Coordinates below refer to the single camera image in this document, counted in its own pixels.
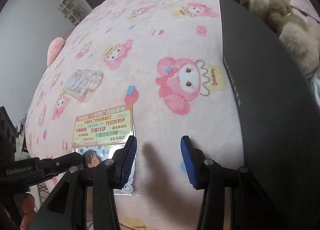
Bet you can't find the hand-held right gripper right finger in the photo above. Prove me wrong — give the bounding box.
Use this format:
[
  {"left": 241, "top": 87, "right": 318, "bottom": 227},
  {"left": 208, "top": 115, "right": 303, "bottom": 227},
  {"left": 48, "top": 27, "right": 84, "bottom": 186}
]
[{"left": 180, "top": 135, "right": 283, "bottom": 230}]

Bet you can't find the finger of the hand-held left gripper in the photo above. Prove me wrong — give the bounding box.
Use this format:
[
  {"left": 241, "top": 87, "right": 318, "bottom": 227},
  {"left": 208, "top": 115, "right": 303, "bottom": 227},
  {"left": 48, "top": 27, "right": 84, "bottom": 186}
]
[{"left": 39, "top": 152, "right": 85, "bottom": 179}]

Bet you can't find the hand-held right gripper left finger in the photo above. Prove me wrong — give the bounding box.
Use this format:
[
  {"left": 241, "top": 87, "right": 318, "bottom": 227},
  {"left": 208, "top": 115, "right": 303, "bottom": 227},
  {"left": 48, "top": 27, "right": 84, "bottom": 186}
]
[{"left": 27, "top": 135, "right": 138, "bottom": 230}]

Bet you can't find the girl picture sticker pack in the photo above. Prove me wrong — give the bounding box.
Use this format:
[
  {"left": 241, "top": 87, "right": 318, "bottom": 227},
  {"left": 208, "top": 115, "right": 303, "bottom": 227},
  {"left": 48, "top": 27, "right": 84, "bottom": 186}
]
[{"left": 76, "top": 142, "right": 137, "bottom": 197}]

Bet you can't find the orange sticker card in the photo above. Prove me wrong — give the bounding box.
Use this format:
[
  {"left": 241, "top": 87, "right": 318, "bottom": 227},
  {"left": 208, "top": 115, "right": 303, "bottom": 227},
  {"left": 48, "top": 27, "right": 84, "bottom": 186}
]
[{"left": 72, "top": 103, "right": 134, "bottom": 148}]

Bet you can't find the dark grey cardboard box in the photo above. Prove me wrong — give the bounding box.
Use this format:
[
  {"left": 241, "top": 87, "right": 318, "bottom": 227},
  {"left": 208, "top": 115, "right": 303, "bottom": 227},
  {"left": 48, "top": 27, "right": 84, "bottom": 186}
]
[{"left": 218, "top": 0, "right": 320, "bottom": 230}]

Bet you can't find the beige plush toy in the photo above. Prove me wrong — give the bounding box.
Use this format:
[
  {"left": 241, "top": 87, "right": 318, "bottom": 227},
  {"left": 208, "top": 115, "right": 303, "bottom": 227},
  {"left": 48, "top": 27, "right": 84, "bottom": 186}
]
[{"left": 240, "top": 0, "right": 320, "bottom": 79}]

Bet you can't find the person's left hand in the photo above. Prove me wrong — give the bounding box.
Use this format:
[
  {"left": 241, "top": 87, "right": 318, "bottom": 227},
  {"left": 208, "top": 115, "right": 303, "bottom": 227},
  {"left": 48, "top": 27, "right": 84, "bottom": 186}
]
[{"left": 20, "top": 192, "right": 38, "bottom": 230}]

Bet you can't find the clear phone case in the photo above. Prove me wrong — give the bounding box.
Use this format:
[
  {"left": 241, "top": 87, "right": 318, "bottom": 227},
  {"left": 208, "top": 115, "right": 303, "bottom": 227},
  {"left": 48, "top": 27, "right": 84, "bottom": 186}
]
[{"left": 62, "top": 70, "right": 104, "bottom": 103}]

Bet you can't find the pink heart pillow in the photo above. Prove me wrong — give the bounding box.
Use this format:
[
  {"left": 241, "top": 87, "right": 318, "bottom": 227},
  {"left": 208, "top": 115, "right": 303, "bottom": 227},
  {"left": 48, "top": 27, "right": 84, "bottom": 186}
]
[{"left": 47, "top": 37, "right": 66, "bottom": 66}]

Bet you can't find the pink printed blanket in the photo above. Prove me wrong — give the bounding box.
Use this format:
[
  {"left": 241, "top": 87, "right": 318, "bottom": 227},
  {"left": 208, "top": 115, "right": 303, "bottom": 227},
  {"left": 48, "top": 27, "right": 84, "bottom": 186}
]
[{"left": 25, "top": 0, "right": 320, "bottom": 230}]

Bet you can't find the white shelf rack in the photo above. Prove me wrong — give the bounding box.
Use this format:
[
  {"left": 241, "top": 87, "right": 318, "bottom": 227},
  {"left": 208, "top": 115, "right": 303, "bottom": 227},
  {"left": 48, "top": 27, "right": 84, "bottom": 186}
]
[{"left": 58, "top": 0, "right": 84, "bottom": 26}]

